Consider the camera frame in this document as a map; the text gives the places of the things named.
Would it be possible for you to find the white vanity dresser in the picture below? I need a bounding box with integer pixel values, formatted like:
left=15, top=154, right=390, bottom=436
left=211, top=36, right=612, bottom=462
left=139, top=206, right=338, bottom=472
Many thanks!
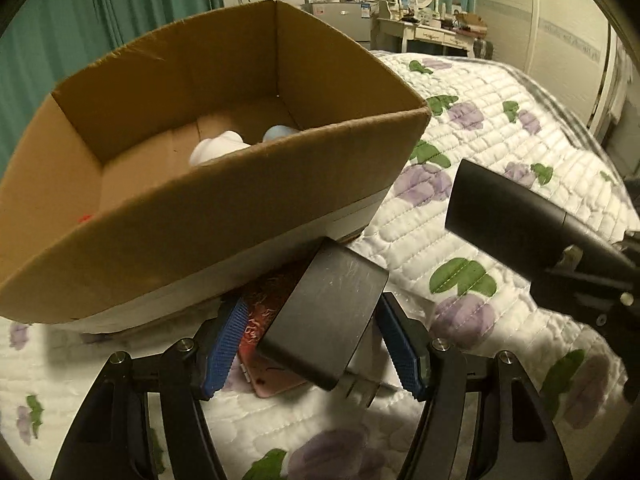
left=375, top=2, right=490, bottom=59

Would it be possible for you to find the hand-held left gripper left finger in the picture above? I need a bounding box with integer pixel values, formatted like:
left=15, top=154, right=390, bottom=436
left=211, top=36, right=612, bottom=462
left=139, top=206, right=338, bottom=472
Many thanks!
left=50, top=296, right=248, bottom=480

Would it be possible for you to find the pink phone with patterned case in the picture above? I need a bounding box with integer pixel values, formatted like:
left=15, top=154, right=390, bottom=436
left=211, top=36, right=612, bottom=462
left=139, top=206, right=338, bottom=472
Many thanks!
left=237, top=265, right=321, bottom=400

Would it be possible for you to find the white wardrobe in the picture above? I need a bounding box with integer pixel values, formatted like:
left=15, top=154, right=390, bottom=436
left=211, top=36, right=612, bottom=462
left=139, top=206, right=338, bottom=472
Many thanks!
left=475, top=0, right=610, bottom=128

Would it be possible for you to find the black handheld device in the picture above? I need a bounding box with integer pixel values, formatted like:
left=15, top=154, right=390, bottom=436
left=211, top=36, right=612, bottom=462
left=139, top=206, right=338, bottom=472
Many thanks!
left=444, top=158, right=640, bottom=281

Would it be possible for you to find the small silver fridge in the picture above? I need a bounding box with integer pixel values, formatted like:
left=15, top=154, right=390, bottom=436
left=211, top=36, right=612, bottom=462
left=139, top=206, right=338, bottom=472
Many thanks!
left=301, top=1, right=374, bottom=51

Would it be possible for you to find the white rounded object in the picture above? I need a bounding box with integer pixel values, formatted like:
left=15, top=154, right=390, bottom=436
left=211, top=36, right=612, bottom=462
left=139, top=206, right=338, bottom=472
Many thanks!
left=189, top=130, right=249, bottom=167

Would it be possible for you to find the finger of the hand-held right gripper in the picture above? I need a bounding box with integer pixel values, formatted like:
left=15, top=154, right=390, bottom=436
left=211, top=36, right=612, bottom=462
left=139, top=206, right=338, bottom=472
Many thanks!
left=530, top=240, right=640, bottom=332

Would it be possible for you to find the light blue rounded object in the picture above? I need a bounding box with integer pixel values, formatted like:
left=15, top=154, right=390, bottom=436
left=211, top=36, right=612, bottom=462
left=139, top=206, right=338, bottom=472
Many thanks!
left=262, top=125, right=299, bottom=143

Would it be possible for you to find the floral quilted bedspread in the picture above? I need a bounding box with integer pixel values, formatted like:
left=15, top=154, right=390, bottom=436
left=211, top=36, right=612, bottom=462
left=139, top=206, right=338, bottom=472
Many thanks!
left=0, top=52, right=640, bottom=480

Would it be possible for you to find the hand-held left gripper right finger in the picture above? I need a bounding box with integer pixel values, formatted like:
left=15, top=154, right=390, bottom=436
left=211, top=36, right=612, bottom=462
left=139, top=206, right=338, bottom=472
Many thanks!
left=377, top=292, right=573, bottom=480

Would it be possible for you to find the cardboard box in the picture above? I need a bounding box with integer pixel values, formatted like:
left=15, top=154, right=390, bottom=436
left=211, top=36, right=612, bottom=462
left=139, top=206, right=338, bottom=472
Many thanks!
left=0, top=0, right=432, bottom=335

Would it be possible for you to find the black rectangular case with clip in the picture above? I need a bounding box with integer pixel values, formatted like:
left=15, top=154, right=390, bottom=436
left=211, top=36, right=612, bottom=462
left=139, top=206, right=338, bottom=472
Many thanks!
left=256, top=237, right=401, bottom=409

